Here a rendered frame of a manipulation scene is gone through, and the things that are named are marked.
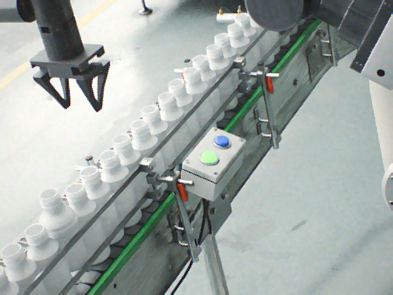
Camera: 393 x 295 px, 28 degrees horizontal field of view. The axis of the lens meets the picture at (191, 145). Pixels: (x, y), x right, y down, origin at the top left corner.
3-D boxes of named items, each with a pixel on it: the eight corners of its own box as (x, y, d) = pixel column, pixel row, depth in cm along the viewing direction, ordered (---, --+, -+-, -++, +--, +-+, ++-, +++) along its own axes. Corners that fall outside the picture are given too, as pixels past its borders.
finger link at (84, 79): (98, 123, 122) (82, 67, 117) (62, 119, 125) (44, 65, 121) (122, 101, 127) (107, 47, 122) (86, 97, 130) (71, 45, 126)
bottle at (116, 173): (109, 227, 167) (87, 161, 158) (125, 210, 171) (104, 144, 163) (132, 231, 164) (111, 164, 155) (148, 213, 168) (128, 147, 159)
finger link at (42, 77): (80, 120, 124) (63, 67, 119) (44, 117, 127) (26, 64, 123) (104, 99, 128) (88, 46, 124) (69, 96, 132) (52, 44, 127)
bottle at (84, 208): (101, 268, 155) (79, 198, 147) (76, 264, 158) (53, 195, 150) (117, 250, 159) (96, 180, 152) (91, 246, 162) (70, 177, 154)
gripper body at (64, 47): (84, 75, 118) (70, 29, 114) (31, 71, 123) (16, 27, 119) (107, 54, 123) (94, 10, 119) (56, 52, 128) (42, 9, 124)
